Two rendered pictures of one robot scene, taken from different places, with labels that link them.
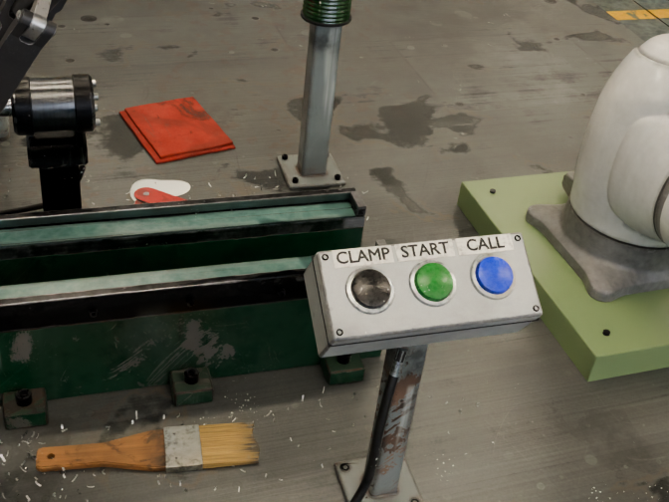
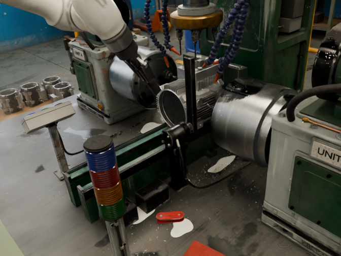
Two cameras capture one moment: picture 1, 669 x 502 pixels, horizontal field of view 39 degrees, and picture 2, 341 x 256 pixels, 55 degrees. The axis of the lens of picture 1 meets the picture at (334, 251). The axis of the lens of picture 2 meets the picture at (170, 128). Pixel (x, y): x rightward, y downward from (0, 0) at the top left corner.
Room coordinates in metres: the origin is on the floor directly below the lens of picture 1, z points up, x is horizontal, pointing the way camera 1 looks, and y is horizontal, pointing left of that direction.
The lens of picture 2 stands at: (1.68, 0.02, 1.56)
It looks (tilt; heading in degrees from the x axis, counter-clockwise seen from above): 30 degrees down; 162
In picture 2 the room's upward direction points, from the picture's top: 5 degrees counter-clockwise
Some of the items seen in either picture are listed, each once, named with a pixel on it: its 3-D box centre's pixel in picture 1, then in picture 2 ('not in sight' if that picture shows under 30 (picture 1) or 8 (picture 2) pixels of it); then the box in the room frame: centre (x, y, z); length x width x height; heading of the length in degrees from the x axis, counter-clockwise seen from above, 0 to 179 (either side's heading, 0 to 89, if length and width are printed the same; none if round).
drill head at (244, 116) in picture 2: not in sight; (266, 124); (0.95, 0.56, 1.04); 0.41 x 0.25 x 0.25; 21
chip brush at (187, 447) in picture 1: (149, 450); not in sight; (0.58, 0.15, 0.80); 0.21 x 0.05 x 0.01; 105
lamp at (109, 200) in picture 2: not in sight; (107, 188); (1.11, 0.05, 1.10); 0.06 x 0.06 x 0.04
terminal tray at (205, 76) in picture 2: not in sight; (198, 74); (0.63, 0.48, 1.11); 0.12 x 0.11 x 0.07; 110
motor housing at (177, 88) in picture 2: not in sight; (191, 101); (0.64, 0.45, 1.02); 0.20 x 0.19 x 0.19; 110
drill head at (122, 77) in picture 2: not in sight; (136, 73); (0.31, 0.32, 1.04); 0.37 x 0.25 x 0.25; 21
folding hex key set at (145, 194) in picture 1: (165, 206); (170, 217); (0.97, 0.22, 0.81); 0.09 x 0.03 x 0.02; 71
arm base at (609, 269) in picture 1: (616, 220); not in sight; (0.99, -0.34, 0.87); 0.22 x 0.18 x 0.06; 24
